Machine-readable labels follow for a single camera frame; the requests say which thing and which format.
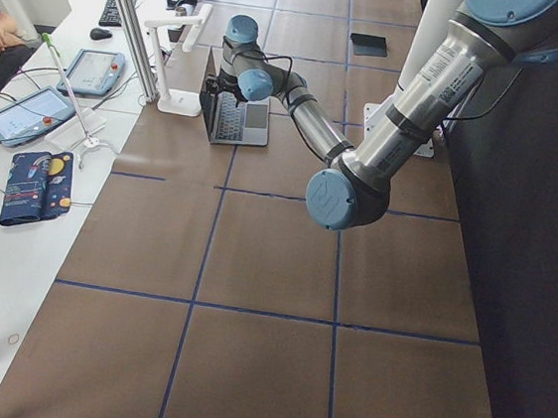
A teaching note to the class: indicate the teach pendant tablet near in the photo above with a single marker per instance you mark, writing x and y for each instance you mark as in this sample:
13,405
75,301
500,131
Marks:
34,116

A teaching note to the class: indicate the black mouse pad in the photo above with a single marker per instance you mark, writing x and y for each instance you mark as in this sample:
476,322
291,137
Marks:
368,45

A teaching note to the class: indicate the teach pendant tablet far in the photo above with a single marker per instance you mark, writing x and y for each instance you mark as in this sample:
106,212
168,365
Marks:
94,73

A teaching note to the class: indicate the aluminium frame post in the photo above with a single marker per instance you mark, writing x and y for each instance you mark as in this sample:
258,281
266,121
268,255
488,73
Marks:
136,45

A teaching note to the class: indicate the teach pendant tablet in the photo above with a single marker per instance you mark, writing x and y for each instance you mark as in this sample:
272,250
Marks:
34,116
94,73

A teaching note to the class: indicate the white stick stand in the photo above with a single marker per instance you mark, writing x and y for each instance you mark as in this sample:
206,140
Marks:
89,142

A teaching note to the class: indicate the space pattern pouch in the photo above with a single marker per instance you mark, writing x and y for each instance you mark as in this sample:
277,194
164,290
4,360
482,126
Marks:
38,187

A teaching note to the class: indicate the person forearm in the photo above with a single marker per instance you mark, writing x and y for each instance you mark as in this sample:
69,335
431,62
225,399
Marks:
9,34

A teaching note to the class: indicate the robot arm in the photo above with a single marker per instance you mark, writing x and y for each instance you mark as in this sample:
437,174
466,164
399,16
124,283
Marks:
471,37
245,72

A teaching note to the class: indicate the grey laptop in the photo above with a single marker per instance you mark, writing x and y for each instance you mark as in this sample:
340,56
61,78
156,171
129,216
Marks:
230,122

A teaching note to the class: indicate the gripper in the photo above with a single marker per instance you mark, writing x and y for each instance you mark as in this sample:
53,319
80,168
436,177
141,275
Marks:
225,86

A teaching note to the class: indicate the black desk mouse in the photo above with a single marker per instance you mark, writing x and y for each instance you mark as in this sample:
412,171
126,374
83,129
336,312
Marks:
98,34

